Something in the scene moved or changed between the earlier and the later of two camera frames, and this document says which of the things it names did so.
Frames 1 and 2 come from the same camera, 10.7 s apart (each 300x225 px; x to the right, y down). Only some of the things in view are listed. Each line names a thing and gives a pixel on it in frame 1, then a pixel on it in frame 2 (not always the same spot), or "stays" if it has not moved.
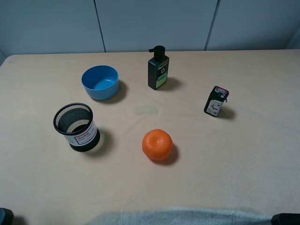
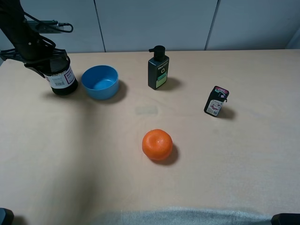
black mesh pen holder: x=75 y=121 to x=59 y=75
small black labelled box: x=215 y=101 stays
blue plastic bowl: x=101 y=82 stays
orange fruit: x=157 y=144 stays
